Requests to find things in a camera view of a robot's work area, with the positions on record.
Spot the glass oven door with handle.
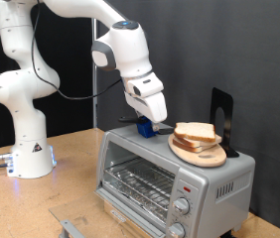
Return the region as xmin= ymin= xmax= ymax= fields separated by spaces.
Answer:
xmin=49 ymin=188 xmax=168 ymax=238

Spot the wire oven rack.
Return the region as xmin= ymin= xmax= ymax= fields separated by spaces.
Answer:
xmin=103 ymin=158 xmax=177 ymax=212

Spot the vertical metal pole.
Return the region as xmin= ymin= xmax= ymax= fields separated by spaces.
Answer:
xmin=91 ymin=18 xmax=99 ymax=129

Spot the black curtain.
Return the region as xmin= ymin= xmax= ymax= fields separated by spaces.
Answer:
xmin=0 ymin=0 xmax=96 ymax=152

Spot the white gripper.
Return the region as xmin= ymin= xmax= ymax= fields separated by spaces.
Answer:
xmin=123 ymin=70 xmax=168 ymax=132

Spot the silver toaster oven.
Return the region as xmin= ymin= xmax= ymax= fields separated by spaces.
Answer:
xmin=94 ymin=120 xmax=257 ymax=238

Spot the metal spatula with blue block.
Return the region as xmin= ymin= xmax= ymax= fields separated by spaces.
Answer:
xmin=118 ymin=115 xmax=176 ymax=139

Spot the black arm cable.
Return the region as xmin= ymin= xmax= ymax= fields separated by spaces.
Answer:
xmin=30 ymin=0 xmax=124 ymax=101

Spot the grey backdrop cloth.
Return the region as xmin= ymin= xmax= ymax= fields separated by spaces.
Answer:
xmin=96 ymin=0 xmax=280 ymax=237

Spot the round wooden cutting board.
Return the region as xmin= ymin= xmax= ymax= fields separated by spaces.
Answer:
xmin=168 ymin=132 xmax=228 ymax=169

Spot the black metal bookend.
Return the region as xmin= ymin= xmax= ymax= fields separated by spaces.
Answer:
xmin=209 ymin=87 xmax=240 ymax=159

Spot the silver oven knob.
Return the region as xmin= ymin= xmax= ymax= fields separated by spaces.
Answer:
xmin=172 ymin=196 xmax=192 ymax=216
xmin=167 ymin=221 xmax=187 ymax=238

